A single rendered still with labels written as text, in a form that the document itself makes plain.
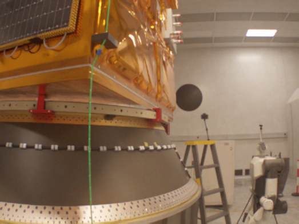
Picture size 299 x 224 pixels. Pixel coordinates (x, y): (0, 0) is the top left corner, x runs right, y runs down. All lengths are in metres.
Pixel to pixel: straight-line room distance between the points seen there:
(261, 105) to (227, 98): 1.42
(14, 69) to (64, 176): 0.54
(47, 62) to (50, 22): 0.17
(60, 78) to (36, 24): 0.28
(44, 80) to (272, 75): 9.25
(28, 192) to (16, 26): 0.75
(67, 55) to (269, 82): 9.07
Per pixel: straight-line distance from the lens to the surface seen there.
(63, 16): 0.95
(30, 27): 1.06
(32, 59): 1.03
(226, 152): 4.96
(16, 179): 1.11
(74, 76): 0.86
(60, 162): 1.09
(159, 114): 1.51
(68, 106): 1.18
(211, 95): 9.09
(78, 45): 0.89
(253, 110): 9.22
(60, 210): 1.02
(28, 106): 1.21
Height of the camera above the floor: 1.53
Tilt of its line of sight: 7 degrees up
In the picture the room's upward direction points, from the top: straight up
